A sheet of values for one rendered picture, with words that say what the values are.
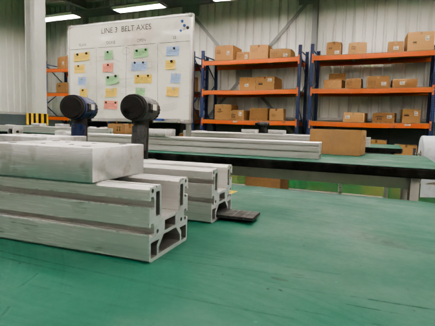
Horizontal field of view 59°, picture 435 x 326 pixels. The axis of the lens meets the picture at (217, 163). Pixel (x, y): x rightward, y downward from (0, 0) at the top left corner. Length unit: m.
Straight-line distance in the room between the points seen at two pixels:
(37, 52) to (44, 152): 8.70
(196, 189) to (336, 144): 1.83
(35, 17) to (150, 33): 5.60
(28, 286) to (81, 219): 0.12
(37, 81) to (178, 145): 7.08
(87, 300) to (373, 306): 0.25
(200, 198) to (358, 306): 0.32
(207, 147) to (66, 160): 1.68
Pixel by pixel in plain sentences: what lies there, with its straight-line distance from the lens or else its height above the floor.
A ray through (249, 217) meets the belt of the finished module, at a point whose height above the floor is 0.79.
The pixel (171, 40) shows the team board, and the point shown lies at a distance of 3.76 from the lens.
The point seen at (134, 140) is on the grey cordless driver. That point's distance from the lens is 0.89.
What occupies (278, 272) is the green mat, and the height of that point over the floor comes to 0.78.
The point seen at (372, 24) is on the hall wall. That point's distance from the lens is 11.14.
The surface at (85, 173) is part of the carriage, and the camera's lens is 0.46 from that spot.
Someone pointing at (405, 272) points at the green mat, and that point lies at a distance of 0.48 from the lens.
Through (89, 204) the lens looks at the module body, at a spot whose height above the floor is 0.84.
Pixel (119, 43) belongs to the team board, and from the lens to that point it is 4.10.
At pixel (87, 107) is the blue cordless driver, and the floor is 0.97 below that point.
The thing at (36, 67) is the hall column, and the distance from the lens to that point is 9.10.
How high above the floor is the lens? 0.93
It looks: 6 degrees down
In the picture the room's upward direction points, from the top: 1 degrees clockwise
